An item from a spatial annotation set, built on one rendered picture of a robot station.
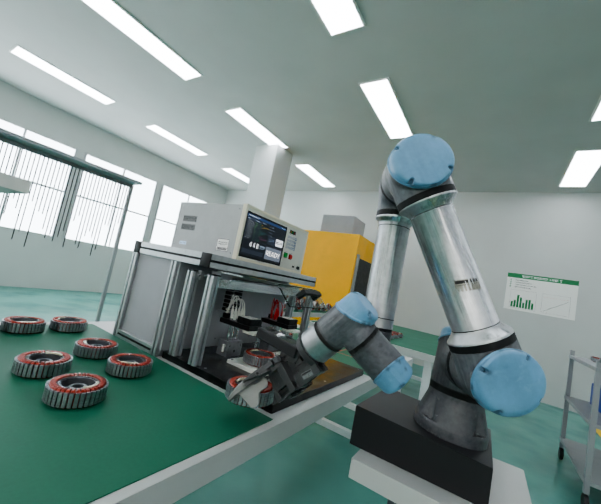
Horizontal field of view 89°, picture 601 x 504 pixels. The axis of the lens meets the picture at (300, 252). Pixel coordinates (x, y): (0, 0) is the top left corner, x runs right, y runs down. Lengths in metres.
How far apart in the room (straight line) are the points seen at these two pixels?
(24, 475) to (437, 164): 0.80
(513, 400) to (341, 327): 0.30
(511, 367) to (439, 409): 0.22
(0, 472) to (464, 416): 0.78
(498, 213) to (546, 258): 1.02
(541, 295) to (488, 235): 1.23
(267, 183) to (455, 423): 4.91
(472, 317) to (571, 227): 5.85
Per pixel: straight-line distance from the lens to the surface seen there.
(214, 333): 1.29
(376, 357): 0.62
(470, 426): 0.81
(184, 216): 1.38
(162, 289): 1.18
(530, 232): 6.38
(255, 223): 1.17
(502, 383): 0.65
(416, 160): 0.64
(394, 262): 0.75
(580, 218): 6.51
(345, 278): 4.76
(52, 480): 0.63
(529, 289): 6.23
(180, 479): 0.65
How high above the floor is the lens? 1.09
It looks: 5 degrees up
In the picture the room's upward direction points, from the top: 11 degrees clockwise
